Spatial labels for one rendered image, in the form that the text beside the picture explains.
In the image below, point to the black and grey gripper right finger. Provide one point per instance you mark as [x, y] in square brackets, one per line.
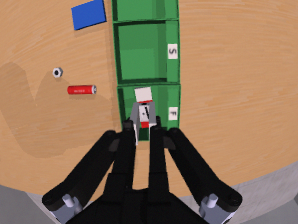
[219, 201]

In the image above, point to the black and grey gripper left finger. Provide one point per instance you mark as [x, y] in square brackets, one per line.
[84, 179]

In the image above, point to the red aa battery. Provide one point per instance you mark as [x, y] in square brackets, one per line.
[82, 89]

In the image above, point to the grey hex nut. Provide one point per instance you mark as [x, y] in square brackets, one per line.
[57, 72]

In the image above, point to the green three-compartment bin rack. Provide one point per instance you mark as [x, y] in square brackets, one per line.
[141, 59]

